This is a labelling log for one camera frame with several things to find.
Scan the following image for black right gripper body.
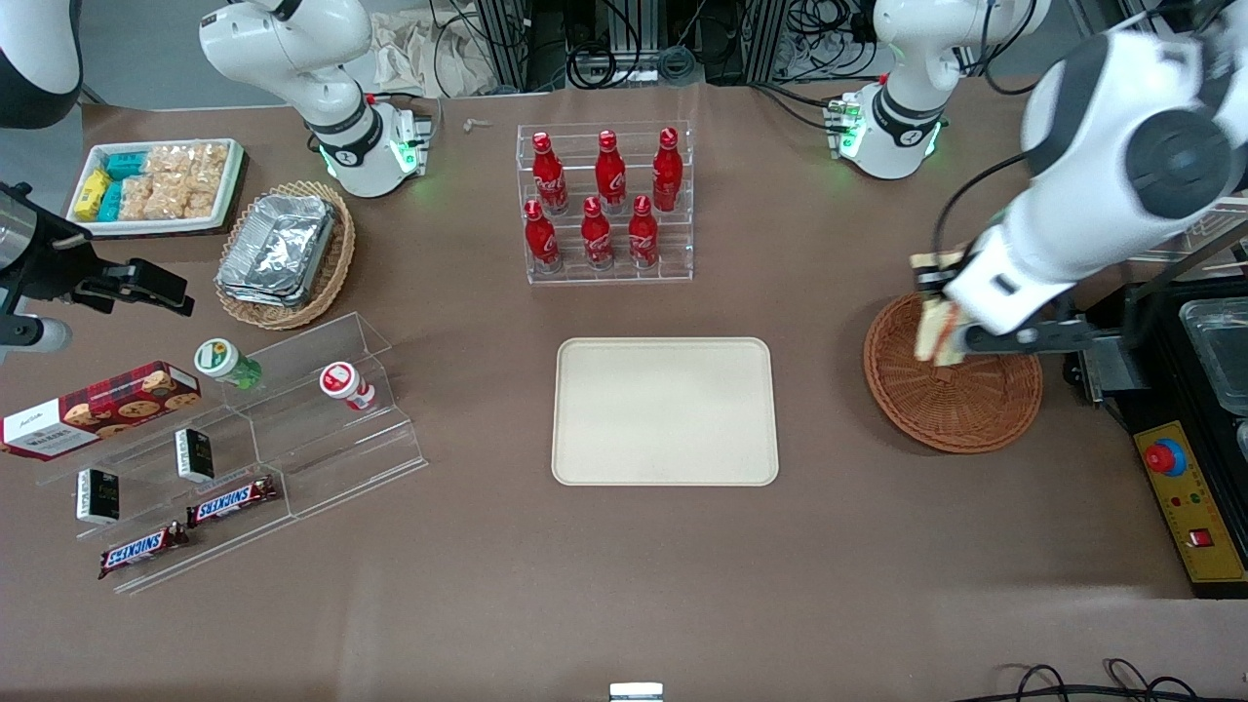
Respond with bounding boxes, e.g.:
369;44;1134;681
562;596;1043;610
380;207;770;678
29;219;189;295

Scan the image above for triangular sandwich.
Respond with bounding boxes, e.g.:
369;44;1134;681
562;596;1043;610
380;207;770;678
910;250;979;369

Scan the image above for round brown wicker basket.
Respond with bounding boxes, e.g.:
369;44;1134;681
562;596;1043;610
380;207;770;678
863;292;1045;455

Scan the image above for white rectangular snack tray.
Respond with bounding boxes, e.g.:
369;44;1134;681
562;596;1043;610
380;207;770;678
65;137;245;239

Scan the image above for aluminium foil tray stack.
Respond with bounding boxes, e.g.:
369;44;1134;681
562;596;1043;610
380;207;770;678
216;193;338;309

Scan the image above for oval light wicker basket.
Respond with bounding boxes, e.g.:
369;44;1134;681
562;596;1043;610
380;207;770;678
214;179;357;332

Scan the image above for beige rectangular serving tray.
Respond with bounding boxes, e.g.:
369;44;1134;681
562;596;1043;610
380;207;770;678
552;337;781;488

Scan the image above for yellow snack packet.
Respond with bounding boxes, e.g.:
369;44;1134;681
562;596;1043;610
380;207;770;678
74;168;111;222

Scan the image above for green lidded yogurt cup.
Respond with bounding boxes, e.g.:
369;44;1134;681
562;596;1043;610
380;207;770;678
193;337;265;392

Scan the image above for clear bag of crackers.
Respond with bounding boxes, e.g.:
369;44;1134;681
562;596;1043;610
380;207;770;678
146;175;223;222
146;143;231;182
118;175;159;222

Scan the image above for red tartan cookie box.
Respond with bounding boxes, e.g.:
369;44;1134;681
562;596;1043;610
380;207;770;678
0;361;204;462

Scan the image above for black side cabinet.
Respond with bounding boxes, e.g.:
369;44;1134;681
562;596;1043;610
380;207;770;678
1063;278;1248;600

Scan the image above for small black snack box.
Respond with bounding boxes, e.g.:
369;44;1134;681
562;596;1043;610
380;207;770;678
76;468;122;527
175;428;216;485

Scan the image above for red lidded yogurt cup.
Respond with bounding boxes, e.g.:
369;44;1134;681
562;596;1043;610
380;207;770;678
319;362;378;413

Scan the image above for clear plastic container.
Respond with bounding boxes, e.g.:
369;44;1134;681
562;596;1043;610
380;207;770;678
1179;296;1248;412

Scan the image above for Snickers chocolate bar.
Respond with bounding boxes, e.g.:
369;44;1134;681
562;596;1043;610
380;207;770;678
97;522;192;581
185;476;280;528

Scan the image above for clear acrylic stepped shelf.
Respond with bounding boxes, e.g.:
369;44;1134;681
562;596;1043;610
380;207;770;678
34;312;430;597

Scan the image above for clear acrylic bottle rack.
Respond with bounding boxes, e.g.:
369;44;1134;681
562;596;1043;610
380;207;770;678
516;121;696;287

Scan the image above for yellow control box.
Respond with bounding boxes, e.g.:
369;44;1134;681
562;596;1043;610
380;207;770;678
1133;419;1248;586

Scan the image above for red cola bottle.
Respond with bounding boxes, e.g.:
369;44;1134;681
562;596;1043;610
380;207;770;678
627;194;661;270
524;199;563;275
531;132;569;217
594;129;629;215
651;127;683;214
580;196;615;272

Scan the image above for black power strip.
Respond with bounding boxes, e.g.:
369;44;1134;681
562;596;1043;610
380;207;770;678
567;47;656;87

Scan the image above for black floor cables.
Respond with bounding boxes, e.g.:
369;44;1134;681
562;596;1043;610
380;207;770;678
975;657;1205;702

